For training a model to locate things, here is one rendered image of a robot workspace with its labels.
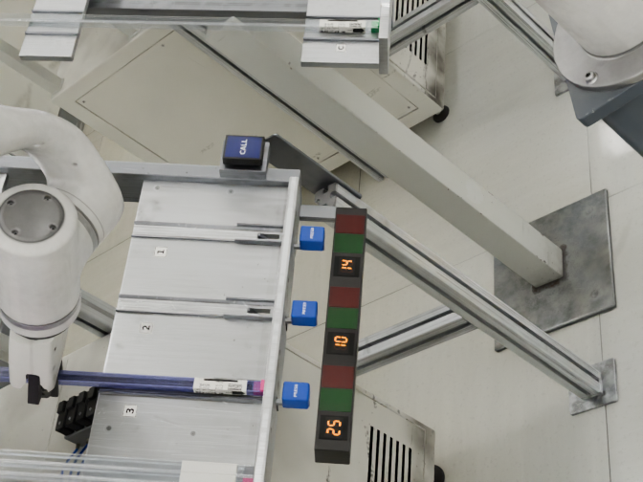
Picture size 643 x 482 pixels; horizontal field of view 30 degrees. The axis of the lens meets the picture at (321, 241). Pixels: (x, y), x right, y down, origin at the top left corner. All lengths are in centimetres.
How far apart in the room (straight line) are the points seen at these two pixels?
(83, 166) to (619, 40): 55
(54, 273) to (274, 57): 69
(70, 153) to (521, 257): 111
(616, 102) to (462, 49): 150
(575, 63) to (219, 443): 56
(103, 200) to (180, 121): 146
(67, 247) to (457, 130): 156
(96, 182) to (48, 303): 13
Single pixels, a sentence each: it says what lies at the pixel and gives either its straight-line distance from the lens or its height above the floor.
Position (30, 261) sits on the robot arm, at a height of 108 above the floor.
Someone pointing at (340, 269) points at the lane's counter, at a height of 66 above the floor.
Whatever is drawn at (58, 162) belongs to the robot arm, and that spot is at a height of 108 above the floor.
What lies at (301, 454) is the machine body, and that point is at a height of 37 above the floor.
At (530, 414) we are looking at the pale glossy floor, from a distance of 209.
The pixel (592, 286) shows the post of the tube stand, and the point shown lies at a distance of 212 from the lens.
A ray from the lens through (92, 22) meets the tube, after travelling 164.
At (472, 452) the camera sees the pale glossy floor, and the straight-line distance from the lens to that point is 214.
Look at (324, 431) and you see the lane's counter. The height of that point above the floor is 67.
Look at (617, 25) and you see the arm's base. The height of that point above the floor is 75.
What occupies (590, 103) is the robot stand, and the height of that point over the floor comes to 70.
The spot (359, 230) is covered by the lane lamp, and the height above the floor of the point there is 65.
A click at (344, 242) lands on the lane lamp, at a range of 150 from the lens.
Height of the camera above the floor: 151
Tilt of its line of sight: 34 degrees down
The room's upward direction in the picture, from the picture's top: 56 degrees counter-clockwise
